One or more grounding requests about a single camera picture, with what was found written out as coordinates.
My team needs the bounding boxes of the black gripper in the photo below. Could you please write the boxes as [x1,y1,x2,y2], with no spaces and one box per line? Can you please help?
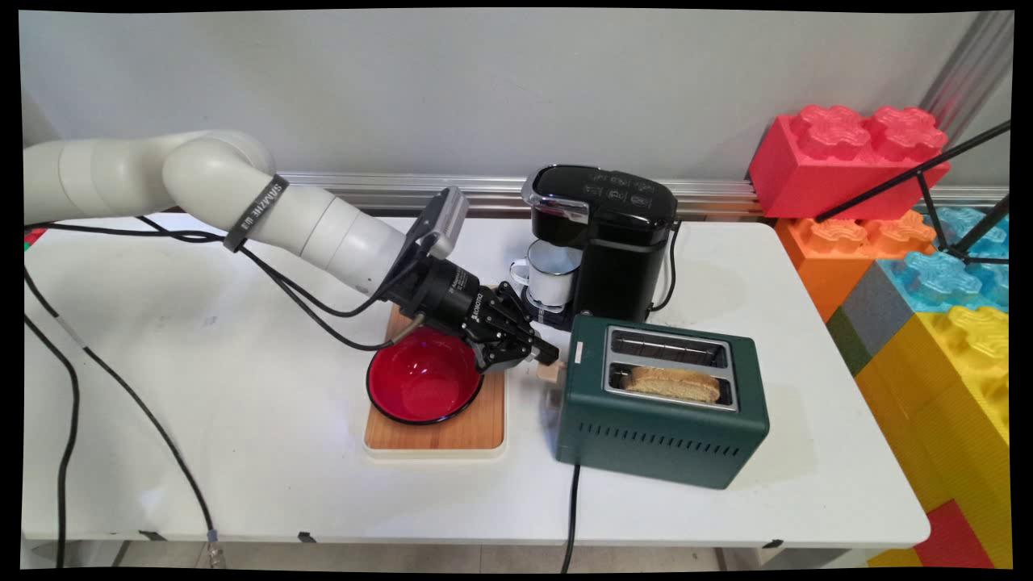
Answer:
[404,257,559,370]

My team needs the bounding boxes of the white enamel mug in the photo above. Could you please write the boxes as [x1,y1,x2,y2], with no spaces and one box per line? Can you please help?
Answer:
[509,240,583,313]

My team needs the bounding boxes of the red bowl with black rim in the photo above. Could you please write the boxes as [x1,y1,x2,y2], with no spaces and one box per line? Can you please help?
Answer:
[366,327,486,426]

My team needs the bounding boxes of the wooden cutting board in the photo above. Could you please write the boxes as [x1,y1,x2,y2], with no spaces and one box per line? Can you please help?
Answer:
[362,303,508,461]

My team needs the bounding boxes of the black coffee machine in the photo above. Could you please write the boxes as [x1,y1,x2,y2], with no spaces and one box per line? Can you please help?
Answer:
[521,165,679,330]

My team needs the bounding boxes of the toast bread slice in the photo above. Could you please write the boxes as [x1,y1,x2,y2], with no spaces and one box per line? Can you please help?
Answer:
[625,366,721,404]

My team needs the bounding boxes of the green two-slot toaster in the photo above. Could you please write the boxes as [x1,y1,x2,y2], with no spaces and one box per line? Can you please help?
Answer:
[554,315,770,491]

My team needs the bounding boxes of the orange giant building block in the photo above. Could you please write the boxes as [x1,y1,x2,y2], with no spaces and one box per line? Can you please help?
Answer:
[775,211,937,324]

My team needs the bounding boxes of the grey green giant building block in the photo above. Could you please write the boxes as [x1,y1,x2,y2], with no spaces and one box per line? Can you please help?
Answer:
[826,266,921,377]

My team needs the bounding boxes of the light blue giant building block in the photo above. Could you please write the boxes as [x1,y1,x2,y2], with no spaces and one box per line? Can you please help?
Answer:
[928,206,1010,261]
[878,250,1010,314]

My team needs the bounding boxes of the yellow giant building block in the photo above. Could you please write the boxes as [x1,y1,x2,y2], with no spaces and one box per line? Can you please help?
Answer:
[855,305,1012,567]

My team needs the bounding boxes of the black tripod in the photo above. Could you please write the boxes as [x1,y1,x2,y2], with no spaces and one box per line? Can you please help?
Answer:
[815,121,1012,267]

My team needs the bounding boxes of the small red giant building block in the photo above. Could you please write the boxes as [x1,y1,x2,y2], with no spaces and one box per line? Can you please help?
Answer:
[914,500,995,570]

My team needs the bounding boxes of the aluminium vertical profile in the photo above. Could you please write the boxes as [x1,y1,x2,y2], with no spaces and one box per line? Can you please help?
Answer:
[920,12,1014,146]

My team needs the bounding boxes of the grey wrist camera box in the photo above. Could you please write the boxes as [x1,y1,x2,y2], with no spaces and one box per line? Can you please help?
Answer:
[404,187,470,263]

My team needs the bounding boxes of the aluminium wall rail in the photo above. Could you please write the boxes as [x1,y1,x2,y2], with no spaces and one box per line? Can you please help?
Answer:
[278,171,765,220]

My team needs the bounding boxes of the black coffee machine cable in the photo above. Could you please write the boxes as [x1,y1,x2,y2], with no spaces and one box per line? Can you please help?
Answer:
[652,222,684,314]

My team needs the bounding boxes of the black toaster power cable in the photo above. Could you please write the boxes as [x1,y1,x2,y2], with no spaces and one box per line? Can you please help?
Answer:
[561,464,582,574]

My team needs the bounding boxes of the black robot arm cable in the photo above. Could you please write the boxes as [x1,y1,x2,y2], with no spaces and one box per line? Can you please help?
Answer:
[24,215,424,353]

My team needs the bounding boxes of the black velcro strap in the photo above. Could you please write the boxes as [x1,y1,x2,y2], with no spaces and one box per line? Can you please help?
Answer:
[223,174,290,253]

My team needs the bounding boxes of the black cable with grey tape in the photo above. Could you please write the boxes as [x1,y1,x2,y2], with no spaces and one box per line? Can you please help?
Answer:
[24,266,225,566]

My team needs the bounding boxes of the black cable over table edge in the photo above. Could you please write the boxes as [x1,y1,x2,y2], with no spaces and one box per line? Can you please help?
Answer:
[24,316,80,567]

